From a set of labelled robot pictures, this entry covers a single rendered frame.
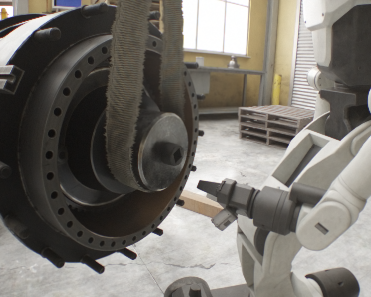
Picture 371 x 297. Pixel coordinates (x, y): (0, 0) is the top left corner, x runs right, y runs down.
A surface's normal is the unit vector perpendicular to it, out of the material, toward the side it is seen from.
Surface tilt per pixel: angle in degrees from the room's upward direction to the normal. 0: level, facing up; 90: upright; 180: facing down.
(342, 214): 91
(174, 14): 102
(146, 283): 0
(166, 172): 90
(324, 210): 91
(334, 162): 112
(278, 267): 90
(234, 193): 50
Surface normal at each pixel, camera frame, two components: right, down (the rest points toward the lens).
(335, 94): -0.96, 0.20
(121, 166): -0.55, 0.35
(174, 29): 0.50, 0.44
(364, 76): -0.07, 0.80
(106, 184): 0.83, 0.19
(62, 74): -0.39, -0.47
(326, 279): 0.09, -0.90
